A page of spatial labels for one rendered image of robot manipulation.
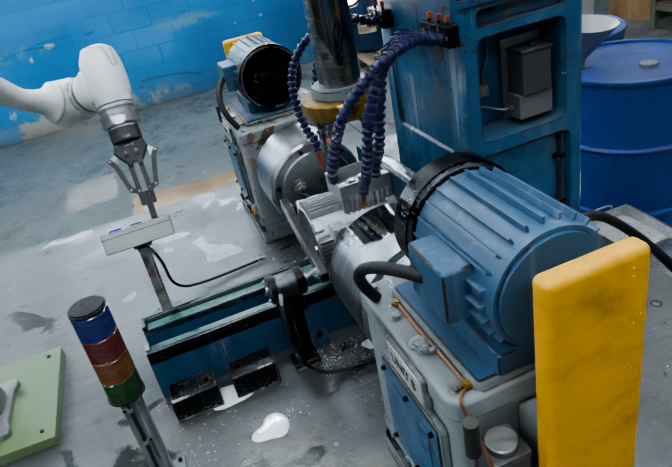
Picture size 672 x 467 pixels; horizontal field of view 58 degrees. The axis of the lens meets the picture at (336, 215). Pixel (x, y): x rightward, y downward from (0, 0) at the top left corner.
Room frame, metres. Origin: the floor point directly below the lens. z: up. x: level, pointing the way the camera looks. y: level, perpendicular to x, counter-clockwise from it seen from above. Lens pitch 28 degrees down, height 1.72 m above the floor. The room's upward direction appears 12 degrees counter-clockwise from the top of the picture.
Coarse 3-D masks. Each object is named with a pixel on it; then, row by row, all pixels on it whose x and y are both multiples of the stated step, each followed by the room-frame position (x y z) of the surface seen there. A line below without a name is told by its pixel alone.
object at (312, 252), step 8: (280, 200) 1.29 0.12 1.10; (288, 200) 1.29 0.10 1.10; (288, 208) 1.26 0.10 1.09; (288, 216) 1.24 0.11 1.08; (296, 216) 1.23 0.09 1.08; (296, 224) 1.21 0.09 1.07; (296, 232) 1.19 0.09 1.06; (304, 232) 1.18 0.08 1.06; (304, 240) 1.16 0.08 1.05; (304, 248) 1.15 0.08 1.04; (312, 248) 1.13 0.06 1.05; (312, 256) 1.11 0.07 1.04; (312, 264) 1.11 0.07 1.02; (320, 264) 1.09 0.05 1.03; (320, 272) 1.06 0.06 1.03; (328, 272) 1.07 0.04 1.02; (320, 280) 1.07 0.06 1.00; (328, 280) 1.07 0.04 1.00
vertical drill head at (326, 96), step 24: (312, 0) 1.22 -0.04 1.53; (336, 0) 1.22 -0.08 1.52; (312, 24) 1.23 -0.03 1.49; (336, 24) 1.21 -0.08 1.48; (312, 48) 1.25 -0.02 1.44; (336, 48) 1.21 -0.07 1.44; (336, 72) 1.21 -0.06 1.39; (312, 96) 1.24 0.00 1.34; (336, 96) 1.19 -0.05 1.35; (360, 96) 1.20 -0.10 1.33; (384, 96) 1.23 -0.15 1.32; (312, 120) 1.22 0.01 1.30; (336, 120) 1.17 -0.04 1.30; (360, 120) 1.30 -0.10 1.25
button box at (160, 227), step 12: (168, 216) 1.38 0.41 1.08; (132, 228) 1.35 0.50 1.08; (144, 228) 1.36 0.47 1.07; (156, 228) 1.36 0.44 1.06; (168, 228) 1.36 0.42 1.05; (108, 240) 1.33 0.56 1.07; (120, 240) 1.33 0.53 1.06; (132, 240) 1.34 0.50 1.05; (144, 240) 1.34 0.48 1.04; (108, 252) 1.32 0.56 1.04
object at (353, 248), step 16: (384, 208) 1.02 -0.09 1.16; (352, 224) 1.02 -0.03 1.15; (368, 224) 0.99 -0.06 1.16; (384, 224) 0.97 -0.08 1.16; (352, 240) 0.98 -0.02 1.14; (368, 240) 0.95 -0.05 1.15; (384, 240) 0.92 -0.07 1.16; (336, 256) 0.99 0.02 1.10; (352, 256) 0.95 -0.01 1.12; (368, 256) 0.91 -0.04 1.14; (384, 256) 0.88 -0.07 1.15; (400, 256) 0.87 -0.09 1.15; (336, 272) 0.97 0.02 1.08; (352, 272) 0.92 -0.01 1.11; (336, 288) 0.98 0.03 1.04; (352, 288) 0.90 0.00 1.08; (352, 304) 0.89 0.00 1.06; (368, 336) 0.85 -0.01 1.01
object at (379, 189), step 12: (348, 168) 1.30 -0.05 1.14; (360, 168) 1.31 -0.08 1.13; (384, 168) 1.25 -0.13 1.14; (348, 180) 1.24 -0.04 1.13; (372, 180) 1.21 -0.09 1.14; (384, 180) 1.22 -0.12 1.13; (336, 192) 1.22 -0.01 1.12; (348, 192) 1.20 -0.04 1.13; (372, 192) 1.21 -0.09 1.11; (384, 192) 1.22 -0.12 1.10; (348, 204) 1.19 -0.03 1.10; (360, 204) 1.20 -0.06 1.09; (372, 204) 1.21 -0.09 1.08
